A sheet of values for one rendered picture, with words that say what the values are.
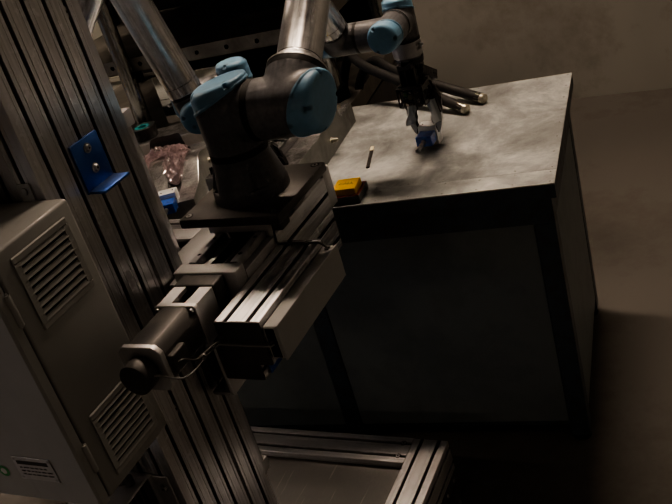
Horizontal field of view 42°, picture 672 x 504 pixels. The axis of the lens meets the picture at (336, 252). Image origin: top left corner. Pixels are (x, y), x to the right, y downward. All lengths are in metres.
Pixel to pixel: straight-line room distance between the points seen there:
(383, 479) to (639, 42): 2.92
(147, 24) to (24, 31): 0.44
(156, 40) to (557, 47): 3.01
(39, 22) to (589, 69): 3.47
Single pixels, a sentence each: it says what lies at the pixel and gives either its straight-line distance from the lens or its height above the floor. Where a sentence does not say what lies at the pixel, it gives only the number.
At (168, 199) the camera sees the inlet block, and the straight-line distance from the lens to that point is 2.34.
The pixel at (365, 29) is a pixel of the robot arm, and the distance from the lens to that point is 2.14.
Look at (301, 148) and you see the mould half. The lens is 2.33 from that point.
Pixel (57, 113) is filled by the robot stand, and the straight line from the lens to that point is 1.53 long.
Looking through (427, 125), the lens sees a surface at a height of 0.85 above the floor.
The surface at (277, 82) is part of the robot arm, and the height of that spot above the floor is 1.25.
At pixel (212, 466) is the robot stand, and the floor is 0.56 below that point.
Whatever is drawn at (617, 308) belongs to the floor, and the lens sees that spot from 2.99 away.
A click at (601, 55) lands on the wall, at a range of 4.61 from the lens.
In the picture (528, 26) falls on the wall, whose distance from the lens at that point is 4.62.
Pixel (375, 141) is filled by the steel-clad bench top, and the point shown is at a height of 0.80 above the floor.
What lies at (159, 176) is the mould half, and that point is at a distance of 2.49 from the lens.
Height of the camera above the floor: 1.68
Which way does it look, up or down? 27 degrees down
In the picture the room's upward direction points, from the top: 17 degrees counter-clockwise
